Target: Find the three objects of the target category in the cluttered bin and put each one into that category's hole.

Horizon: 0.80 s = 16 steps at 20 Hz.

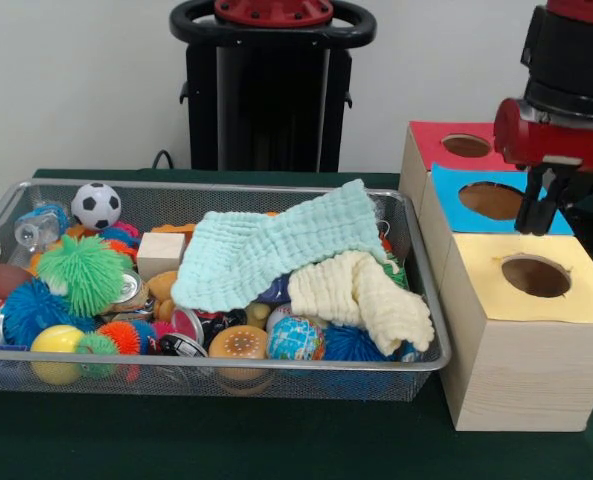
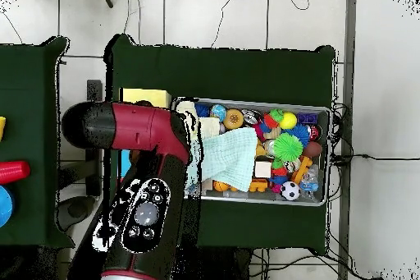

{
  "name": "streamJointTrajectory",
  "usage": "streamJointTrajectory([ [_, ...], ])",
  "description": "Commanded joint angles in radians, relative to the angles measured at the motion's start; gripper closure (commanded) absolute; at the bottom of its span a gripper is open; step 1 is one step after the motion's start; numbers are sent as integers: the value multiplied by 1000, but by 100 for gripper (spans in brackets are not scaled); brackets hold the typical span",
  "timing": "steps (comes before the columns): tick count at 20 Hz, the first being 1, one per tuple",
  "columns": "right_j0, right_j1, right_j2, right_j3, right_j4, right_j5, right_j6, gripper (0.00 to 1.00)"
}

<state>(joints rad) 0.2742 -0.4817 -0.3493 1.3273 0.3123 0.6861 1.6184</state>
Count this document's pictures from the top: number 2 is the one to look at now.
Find small orange basketball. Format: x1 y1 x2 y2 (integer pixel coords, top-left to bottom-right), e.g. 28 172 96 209
212 180 231 193

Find wooden box with three holes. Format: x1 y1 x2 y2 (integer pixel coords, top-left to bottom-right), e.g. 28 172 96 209
118 88 172 178

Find cream waffle cloth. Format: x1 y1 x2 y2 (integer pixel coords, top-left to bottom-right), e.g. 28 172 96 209
176 99 221 140

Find small brown football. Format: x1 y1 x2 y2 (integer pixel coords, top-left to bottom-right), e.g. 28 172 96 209
303 140 323 158

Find shallow clear mesh bin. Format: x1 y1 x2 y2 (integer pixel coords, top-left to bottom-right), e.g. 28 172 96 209
165 96 332 208

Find burger squeeze toy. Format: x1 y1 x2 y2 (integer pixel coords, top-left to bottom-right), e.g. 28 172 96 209
222 108 244 131

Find small soccer ball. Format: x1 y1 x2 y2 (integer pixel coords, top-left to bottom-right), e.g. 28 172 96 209
280 180 301 201

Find black power cable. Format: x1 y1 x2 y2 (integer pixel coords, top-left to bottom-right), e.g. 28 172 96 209
329 153 420 167

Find red plastic cup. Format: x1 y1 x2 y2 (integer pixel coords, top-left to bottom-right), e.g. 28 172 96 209
0 160 31 185

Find plain wooden block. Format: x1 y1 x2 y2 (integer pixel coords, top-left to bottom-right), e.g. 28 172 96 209
253 160 272 178

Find orange bone toy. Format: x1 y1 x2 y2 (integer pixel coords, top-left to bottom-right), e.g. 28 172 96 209
291 155 313 185

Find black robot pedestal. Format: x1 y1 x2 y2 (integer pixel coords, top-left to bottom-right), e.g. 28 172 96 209
196 246 255 280

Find yellow ball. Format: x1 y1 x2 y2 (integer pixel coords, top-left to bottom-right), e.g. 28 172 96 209
279 111 298 131

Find black upright panel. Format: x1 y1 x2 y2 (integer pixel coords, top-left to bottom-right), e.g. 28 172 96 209
85 79 103 197

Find lime green spiky ball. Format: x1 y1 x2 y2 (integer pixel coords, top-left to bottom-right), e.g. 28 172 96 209
272 132 304 163

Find blue spiky ball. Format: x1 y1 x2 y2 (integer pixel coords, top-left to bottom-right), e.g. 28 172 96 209
285 123 311 148

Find grey round stand base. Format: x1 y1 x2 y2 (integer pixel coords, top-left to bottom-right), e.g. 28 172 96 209
57 195 96 232

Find blue plastic cup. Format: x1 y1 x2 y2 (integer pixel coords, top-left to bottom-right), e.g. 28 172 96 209
0 185 15 228

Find mint green waffle cloth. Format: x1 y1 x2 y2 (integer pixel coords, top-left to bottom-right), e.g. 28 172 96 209
186 126 258 193

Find globe print ball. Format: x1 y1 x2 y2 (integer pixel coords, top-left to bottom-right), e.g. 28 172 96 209
209 103 228 122

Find dark green table cloth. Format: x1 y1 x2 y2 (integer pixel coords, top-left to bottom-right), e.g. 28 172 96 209
0 35 76 249
103 33 337 256

